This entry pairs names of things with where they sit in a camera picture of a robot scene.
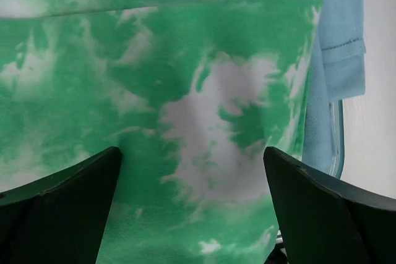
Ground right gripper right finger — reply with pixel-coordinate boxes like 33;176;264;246
264;147;395;263

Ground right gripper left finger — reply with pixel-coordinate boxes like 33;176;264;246
1;147;121;264

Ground green tie-dye trousers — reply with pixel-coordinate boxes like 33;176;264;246
1;0;322;263

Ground blue plastic tray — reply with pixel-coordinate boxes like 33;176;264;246
329;100;345;179

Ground light blue folded cloth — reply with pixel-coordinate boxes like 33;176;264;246
303;0;366;173

